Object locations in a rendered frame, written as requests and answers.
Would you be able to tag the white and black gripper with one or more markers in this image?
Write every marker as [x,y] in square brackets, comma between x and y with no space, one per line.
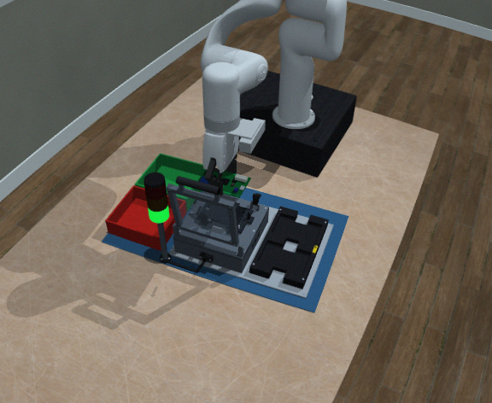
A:
[219,150]

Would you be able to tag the green circuit board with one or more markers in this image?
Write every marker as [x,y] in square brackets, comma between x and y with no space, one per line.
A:
[233,185]

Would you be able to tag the red open-top bin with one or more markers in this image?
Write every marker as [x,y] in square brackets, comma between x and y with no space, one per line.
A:
[133,212]

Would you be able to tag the green bin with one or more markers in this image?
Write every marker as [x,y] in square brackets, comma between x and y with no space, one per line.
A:
[171,167]

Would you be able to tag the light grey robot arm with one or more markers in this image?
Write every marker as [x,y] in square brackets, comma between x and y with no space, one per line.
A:
[235,71]

